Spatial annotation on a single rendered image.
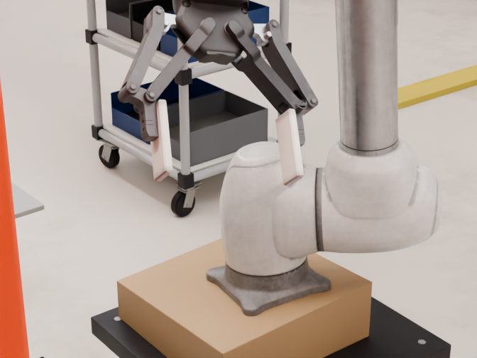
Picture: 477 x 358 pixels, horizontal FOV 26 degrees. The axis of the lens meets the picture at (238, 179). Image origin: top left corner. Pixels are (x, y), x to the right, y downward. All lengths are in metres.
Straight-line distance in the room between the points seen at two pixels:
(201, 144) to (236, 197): 1.23
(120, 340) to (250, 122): 1.29
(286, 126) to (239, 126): 2.11
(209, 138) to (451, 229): 0.76
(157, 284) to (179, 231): 1.02
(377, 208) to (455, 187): 1.56
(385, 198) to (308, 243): 0.16
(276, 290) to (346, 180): 0.26
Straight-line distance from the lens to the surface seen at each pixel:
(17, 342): 0.73
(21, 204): 0.74
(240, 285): 1.90
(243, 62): 1.02
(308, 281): 1.92
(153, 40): 0.98
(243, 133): 3.14
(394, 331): 2.05
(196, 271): 2.03
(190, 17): 1.01
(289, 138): 1.00
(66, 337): 2.58
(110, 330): 2.04
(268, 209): 1.81
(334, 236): 1.83
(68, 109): 3.94
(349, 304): 1.94
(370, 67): 1.71
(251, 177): 1.80
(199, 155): 3.05
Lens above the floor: 1.42
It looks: 25 degrees down
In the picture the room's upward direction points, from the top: straight up
